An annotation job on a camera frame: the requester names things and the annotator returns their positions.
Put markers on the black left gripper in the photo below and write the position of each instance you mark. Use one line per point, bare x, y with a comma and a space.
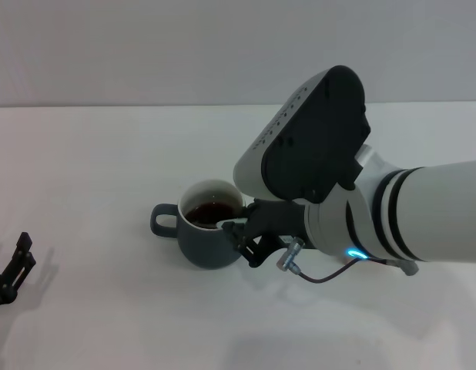
1, 293

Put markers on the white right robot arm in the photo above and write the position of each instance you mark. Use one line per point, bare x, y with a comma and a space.
415, 216

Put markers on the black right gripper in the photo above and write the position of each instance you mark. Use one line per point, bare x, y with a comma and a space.
280, 221

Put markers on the grey ceramic coffee cup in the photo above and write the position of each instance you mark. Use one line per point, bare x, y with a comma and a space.
207, 250

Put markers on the white black wrist camera box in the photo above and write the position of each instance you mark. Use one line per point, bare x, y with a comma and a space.
311, 142

